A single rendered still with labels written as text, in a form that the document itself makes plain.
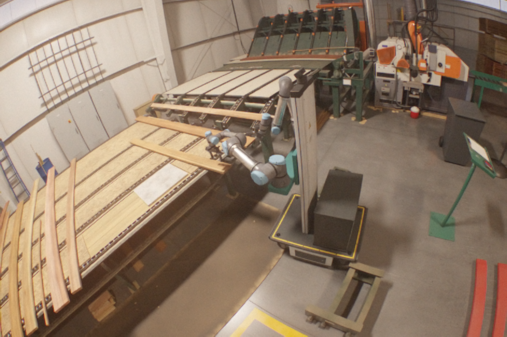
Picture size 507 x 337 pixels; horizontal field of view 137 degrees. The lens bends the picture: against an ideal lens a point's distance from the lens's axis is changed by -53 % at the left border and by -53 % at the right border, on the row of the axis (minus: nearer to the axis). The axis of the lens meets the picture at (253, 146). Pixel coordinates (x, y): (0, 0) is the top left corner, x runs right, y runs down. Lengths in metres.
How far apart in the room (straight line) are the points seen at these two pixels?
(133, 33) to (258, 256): 8.06
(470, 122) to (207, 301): 4.21
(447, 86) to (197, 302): 6.27
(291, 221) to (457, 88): 5.05
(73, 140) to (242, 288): 6.47
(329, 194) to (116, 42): 7.96
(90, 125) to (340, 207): 7.06
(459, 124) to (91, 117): 8.82
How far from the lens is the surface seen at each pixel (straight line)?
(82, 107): 7.36
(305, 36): 7.70
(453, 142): 3.95
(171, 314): 2.61
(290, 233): 2.26
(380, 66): 5.39
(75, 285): 2.34
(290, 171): 1.73
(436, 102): 5.99
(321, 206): 1.78
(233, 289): 2.42
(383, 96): 5.57
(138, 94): 8.47
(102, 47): 8.24
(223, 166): 2.34
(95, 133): 7.50
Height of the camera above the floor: 2.21
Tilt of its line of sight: 32 degrees down
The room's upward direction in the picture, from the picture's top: 13 degrees counter-clockwise
